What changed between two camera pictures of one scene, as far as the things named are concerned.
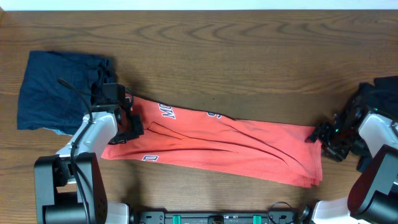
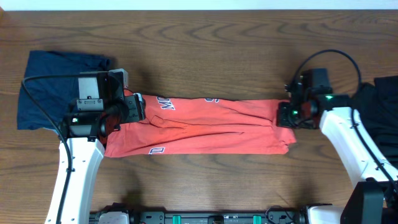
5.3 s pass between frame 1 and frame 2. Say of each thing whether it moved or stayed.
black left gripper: moved
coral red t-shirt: moved
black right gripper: moved
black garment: stayed
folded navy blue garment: stayed
